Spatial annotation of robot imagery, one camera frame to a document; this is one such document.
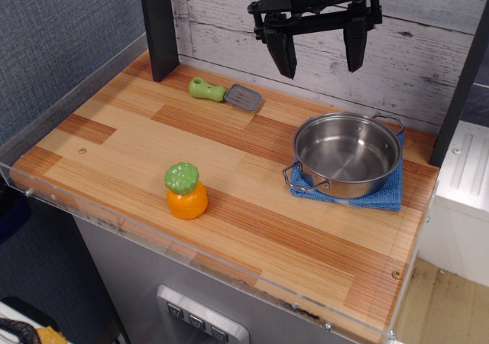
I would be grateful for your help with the silver toy fridge cabinet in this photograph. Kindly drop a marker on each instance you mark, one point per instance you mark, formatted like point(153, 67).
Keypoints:
point(218, 274)

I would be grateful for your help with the yellow object bottom left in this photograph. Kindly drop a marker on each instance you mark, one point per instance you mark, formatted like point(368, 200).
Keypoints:
point(48, 335)

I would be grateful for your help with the stainless steel saucepan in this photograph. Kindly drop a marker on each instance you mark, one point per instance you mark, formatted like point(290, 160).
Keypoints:
point(345, 155)

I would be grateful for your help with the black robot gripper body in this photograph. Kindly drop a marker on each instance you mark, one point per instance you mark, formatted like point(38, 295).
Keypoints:
point(293, 17)

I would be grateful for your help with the dark grey right post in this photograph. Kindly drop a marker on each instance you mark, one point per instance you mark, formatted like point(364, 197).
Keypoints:
point(462, 90)

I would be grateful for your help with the clear acrylic table guard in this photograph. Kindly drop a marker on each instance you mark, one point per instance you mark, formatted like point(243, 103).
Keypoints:
point(106, 161)

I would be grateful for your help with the dark grey left post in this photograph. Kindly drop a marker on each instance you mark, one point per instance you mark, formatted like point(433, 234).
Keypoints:
point(161, 37)

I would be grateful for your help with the silver dispenser button panel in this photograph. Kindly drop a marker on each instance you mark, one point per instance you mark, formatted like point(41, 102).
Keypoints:
point(200, 317)

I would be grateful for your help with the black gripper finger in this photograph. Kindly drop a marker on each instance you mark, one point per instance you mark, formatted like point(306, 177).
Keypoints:
point(355, 37)
point(282, 50)

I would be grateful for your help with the white toy sink unit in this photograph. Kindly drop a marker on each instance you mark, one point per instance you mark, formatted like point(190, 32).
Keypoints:
point(455, 235)

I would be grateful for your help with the blue folded cloth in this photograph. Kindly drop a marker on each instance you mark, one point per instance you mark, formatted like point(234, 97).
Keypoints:
point(388, 197)

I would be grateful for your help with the dark grey post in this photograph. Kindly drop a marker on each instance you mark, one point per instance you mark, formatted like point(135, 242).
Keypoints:
point(161, 37)
point(462, 90)

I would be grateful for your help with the orange toy carrot green top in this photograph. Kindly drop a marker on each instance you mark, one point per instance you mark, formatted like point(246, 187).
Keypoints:
point(186, 195)

